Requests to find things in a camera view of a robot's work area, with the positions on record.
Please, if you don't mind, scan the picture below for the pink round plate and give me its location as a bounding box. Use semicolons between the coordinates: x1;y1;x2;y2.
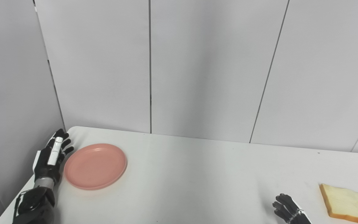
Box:
64;143;127;190

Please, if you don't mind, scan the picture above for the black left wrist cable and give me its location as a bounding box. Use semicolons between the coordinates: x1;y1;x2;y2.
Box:
14;192;25;218

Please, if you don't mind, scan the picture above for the slice of white bread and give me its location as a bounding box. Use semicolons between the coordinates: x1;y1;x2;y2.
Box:
319;183;358;224

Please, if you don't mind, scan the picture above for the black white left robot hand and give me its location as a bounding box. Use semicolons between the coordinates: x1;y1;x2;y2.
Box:
32;128;74;184

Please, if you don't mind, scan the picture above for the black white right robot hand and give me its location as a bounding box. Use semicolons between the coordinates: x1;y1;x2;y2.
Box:
272;194;311;224

